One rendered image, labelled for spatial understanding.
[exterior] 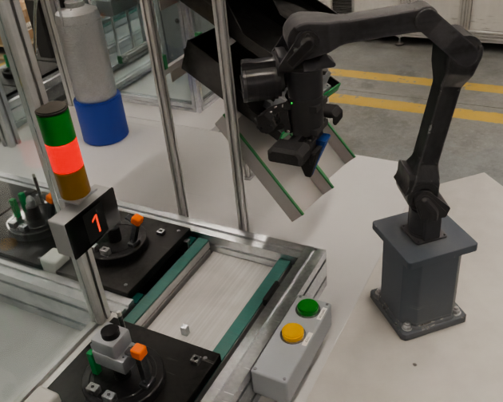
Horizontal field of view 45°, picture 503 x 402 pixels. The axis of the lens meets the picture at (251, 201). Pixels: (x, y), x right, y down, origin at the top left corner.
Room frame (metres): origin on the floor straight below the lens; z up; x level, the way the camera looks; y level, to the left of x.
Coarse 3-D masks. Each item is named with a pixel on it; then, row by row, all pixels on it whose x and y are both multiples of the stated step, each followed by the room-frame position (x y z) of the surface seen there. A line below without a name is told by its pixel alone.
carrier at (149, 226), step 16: (128, 224) 1.15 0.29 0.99; (144, 224) 1.17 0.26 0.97; (160, 224) 1.16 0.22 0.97; (112, 240) 1.08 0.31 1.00; (128, 240) 1.08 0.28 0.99; (144, 240) 1.08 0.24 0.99; (160, 240) 1.10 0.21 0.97; (176, 240) 1.09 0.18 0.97; (96, 256) 1.04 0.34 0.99; (112, 256) 1.03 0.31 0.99; (128, 256) 1.03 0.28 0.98; (144, 256) 1.05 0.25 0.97; (160, 256) 1.04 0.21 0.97; (112, 272) 1.00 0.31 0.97; (128, 272) 1.00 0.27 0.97; (144, 272) 0.99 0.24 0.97; (112, 288) 0.95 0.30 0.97; (128, 288) 0.95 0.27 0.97
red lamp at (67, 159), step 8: (72, 144) 0.85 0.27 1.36; (48, 152) 0.84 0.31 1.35; (56, 152) 0.84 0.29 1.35; (64, 152) 0.84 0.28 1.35; (72, 152) 0.84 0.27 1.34; (80, 152) 0.86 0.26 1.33; (56, 160) 0.84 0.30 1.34; (64, 160) 0.84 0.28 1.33; (72, 160) 0.84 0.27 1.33; (80, 160) 0.85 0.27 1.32; (56, 168) 0.84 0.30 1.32; (64, 168) 0.84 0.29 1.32; (72, 168) 0.84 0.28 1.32; (80, 168) 0.85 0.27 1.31
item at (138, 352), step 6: (132, 348) 0.68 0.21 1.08; (138, 348) 0.68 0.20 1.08; (144, 348) 0.68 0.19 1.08; (126, 354) 0.68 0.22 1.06; (132, 354) 0.67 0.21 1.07; (138, 354) 0.66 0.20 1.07; (144, 354) 0.67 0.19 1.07; (138, 360) 0.67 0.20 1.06; (144, 360) 0.67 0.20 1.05; (138, 366) 0.67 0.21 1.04; (144, 366) 0.67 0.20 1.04; (144, 372) 0.67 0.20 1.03; (144, 378) 0.67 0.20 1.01; (150, 378) 0.68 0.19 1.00
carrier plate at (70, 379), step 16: (112, 320) 0.86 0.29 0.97; (144, 336) 0.81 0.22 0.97; (160, 336) 0.80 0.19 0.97; (160, 352) 0.76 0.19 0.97; (176, 352) 0.76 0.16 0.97; (192, 352) 0.75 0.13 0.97; (208, 352) 0.75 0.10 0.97; (80, 368) 0.74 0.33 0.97; (176, 368) 0.72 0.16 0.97; (192, 368) 0.72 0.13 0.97; (208, 368) 0.71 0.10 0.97; (64, 384) 0.71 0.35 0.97; (80, 384) 0.71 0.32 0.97; (176, 384) 0.69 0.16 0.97; (192, 384) 0.68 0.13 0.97; (64, 400) 0.68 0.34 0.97; (80, 400) 0.67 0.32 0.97; (160, 400) 0.66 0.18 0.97; (176, 400) 0.65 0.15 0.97; (192, 400) 0.66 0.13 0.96
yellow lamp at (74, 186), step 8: (56, 176) 0.84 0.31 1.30; (64, 176) 0.84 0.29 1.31; (72, 176) 0.84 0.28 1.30; (80, 176) 0.85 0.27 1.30; (64, 184) 0.84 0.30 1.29; (72, 184) 0.84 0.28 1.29; (80, 184) 0.84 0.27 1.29; (88, 184) 0.86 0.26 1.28; (64, 192) 0.84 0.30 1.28; (72, 192) 0.84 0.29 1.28; (80, 192) 0.84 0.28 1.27; (88, 192) 0.85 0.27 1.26
